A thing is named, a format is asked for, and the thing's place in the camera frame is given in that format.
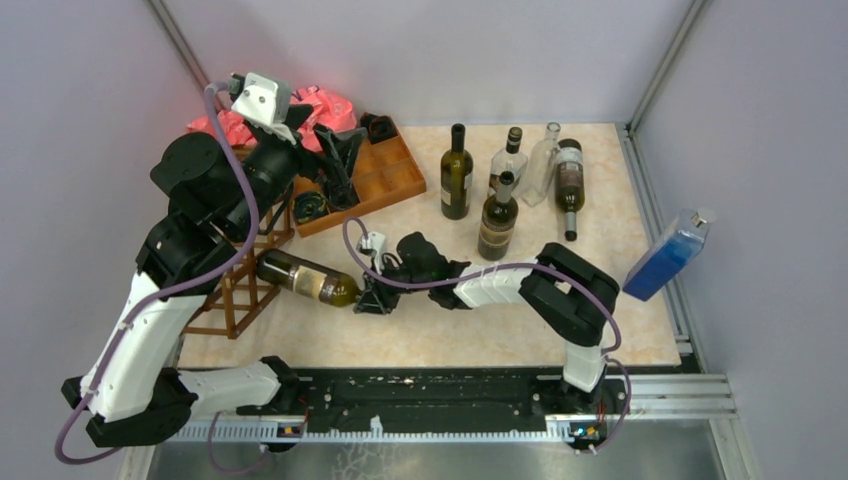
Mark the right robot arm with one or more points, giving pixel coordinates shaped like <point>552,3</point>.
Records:
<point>572,296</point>

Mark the blue liquid square bottle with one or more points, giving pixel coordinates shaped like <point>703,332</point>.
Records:
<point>680,243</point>

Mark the pink plastic bag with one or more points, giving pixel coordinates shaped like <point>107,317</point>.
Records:
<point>329,109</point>

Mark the dark wine bottle lying down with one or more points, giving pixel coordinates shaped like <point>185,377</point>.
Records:
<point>569,186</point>

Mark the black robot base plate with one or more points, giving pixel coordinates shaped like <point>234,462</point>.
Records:
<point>438,400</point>

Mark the clear glass bottle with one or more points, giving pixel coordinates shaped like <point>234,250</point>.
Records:
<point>535,182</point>

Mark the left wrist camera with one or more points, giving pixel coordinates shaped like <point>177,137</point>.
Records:
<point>263,101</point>

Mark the green wine bottle silver neck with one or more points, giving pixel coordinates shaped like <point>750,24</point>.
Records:
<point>307,278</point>

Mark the rolled dark blue sock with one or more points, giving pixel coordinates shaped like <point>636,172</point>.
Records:
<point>309,206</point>

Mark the brown wooden wine rack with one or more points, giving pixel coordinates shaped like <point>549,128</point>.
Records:
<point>240,296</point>

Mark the green wine bottle black neck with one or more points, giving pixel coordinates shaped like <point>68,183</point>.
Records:
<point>456,173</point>

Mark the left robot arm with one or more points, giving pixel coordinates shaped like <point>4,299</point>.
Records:
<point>216,205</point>

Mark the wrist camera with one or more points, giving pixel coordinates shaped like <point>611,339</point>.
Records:
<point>263,101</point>
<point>373,244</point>

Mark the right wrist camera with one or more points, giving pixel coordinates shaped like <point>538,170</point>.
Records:
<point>373,244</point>

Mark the white cable duct strip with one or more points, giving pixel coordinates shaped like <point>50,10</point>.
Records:
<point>268,432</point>

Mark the clear liquor bottle brown label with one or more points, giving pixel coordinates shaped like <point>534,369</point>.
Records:
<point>510,158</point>

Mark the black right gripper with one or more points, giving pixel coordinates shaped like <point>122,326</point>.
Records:
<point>375,300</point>

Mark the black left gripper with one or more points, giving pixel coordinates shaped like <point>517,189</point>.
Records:
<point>341,148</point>

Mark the wooden compartment tray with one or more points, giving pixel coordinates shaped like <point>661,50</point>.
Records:
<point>385,174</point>

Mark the green wine bottle silver foil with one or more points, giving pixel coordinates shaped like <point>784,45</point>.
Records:
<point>498,219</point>

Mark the rolled dark sock far corner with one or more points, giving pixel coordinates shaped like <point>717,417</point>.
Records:
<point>379,128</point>

